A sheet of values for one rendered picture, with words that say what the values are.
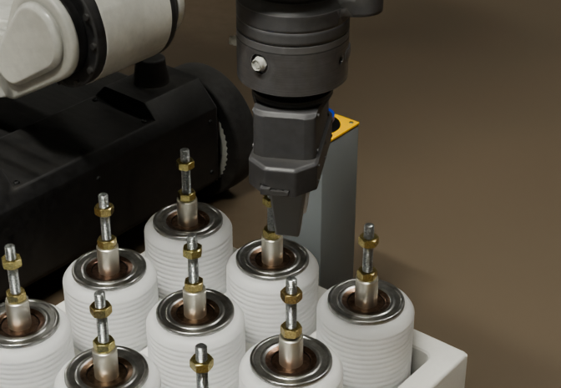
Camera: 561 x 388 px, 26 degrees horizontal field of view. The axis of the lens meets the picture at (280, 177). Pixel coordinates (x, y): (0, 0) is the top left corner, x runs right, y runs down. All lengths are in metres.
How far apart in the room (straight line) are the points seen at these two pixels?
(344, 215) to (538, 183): 0.57
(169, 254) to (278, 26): 0.45
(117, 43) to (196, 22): 1.07
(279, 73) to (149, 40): 0.54
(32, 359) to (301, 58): 0.41
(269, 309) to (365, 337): 0.12
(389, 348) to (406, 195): 0.71
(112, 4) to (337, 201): 0.34
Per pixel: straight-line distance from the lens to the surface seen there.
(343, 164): 1.39
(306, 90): 0.93
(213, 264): 1.30
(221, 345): 1.16
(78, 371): 1.12
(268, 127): 0.94
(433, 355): 1.25
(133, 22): 1.42
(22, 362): 1.16
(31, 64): 1.44
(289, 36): 0.91
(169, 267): 1.30
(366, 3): 0.92
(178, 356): 1.16
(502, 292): 1.67
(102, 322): 1.08
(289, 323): 1.09
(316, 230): 1.40
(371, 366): 1.19
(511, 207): 1.86
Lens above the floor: 0.95
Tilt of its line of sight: 30 degrees down
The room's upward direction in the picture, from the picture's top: straight up
